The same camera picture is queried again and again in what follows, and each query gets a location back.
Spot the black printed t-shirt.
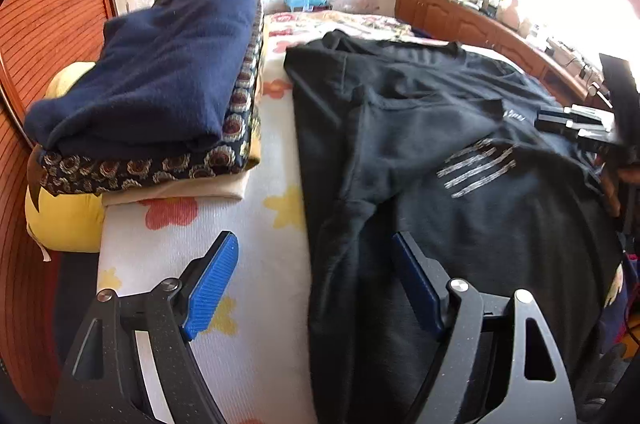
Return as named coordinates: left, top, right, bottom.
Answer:
left=284, top=31, right=623, bottom=423

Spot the person's right hand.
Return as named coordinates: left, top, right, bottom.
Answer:
left=596, top=155, right=640, bottom=217

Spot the white strawberry print sheet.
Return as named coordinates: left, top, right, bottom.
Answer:
left=96, top=10, right=522, bottom=424

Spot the yellow plush toy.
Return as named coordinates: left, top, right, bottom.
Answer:
left=22, top=60, right=108, bottom=263

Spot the yellow patterned folded garment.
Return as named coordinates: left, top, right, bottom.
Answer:
left=102, top=119, right=262, bottom=207

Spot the dark patterned folded garment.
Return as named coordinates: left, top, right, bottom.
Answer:
left=27, top=6, right=266, bottom=198

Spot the wooden sideboard cabinet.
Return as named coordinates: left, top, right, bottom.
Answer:
left=395, top=0, right=611, bottom=110

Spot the navy folded garment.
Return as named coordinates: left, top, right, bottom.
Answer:
left=24, top=0, right=259, bottom=158

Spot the blue item on box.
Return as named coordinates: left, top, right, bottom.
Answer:
left=282, top=0, right=332, bottom=12

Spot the wooden louvered wardrobe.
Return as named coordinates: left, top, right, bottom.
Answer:
left=0, top=0, right=120, bottom=414

